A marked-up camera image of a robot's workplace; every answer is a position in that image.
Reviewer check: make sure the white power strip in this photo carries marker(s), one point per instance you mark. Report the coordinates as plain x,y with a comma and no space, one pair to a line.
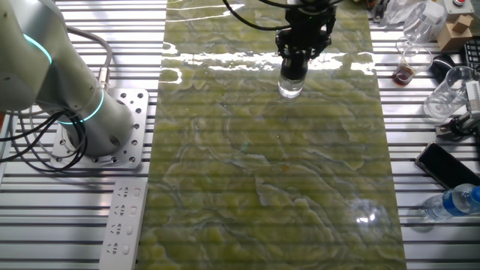
122,225

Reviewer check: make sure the red emergency stop button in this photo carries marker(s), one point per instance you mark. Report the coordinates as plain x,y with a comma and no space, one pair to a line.
458,3

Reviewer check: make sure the black keyboard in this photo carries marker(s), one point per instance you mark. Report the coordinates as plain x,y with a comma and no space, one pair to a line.
473,54

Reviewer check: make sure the blue capped water bottle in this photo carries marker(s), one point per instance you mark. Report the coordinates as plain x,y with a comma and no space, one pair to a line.
450,202

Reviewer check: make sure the green marble pattern mat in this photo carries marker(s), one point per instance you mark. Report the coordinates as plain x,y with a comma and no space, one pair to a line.
262,168

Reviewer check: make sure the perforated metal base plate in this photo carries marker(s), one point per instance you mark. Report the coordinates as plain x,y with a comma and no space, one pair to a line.
135,112

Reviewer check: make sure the clear glass jar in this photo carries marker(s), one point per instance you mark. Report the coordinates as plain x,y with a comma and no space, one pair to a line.
290,88

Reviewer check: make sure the black computer mouse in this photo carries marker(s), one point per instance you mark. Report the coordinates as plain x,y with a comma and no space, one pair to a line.
442,67

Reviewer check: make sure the large clear glass cup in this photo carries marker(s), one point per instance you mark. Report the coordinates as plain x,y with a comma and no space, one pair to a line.
448,95

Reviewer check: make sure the upturned clear glass cup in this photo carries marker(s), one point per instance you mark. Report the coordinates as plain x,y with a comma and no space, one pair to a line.
423,22

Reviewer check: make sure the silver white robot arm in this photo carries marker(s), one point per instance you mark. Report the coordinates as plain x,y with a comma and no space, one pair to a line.
56,82

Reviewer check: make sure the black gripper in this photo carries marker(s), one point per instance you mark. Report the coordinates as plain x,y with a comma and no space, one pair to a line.
305,28

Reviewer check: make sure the black smartphone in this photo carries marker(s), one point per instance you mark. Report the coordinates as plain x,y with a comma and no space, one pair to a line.
446,167

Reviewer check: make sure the small cardboard box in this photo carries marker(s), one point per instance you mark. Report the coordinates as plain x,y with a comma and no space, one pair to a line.
453,35

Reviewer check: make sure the glass cup with brown liquid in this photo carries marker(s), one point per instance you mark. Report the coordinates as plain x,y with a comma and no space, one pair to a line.
407,71

